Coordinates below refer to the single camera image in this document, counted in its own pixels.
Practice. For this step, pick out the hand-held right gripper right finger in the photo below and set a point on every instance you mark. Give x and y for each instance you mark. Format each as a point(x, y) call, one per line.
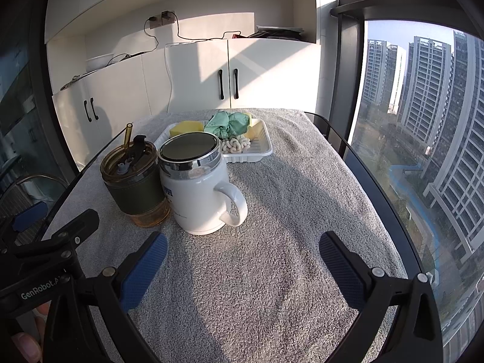
point(344, 268)

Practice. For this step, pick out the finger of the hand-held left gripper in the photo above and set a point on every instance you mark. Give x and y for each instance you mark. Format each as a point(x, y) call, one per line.
point(77, 227)
point(30, 215)

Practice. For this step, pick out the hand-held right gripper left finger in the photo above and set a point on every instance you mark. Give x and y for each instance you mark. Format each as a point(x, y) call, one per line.
point(143, 268)

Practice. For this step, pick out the white plastic tray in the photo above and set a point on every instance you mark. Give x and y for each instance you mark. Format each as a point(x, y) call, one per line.
point(261, 148)

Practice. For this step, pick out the rounded yellow sponge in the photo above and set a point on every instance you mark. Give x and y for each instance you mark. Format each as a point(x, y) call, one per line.
point(185, 127)

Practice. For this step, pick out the green cloth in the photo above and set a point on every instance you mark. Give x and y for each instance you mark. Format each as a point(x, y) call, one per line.
point(227, 123)

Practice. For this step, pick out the person's left hand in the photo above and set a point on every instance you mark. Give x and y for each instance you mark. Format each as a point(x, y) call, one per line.
point(26, 344)

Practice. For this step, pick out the green tumbler with straw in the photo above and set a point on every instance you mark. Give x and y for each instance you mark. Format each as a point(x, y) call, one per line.
point(132, 196)

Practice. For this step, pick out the grey terry towel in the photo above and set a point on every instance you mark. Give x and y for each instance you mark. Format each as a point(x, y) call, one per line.
point(283, 215)

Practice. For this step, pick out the white mug with chrome lid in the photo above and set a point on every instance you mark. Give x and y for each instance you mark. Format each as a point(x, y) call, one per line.
point(196, 204)

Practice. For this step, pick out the dark flat object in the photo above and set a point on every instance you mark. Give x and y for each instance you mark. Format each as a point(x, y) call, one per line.
point(75, 81)

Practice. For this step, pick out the white bowl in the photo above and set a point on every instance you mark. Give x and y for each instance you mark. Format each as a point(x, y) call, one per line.
point(99, 62)

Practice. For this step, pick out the white base cabinet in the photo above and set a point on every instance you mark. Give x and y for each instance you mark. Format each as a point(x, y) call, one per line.
point(196, 72)

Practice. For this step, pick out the apartment buildings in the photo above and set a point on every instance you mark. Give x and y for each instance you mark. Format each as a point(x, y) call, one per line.
point(427, 90)

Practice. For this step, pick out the black plug-in charger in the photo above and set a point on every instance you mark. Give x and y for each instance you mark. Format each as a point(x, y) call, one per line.
point(168, 17)

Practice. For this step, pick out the metal frame chair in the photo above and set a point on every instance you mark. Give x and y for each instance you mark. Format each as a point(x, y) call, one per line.
point(30, 193)

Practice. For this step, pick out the black window frame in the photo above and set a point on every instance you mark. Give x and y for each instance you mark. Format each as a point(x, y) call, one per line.
point(346, 75)

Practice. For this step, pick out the wall power outlet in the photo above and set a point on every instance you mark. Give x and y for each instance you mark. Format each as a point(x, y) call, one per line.
point(155, 22)

